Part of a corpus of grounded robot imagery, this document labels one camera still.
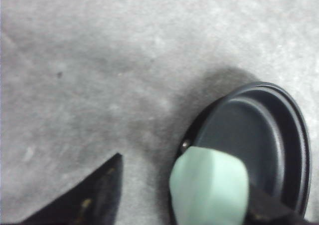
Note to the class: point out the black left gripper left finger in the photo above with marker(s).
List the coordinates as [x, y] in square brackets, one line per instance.
[94, 201]

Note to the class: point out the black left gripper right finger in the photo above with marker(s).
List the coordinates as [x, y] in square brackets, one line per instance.
[264, 209]

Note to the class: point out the black frying pan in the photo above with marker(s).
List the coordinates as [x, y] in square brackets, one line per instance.
[255, 135]

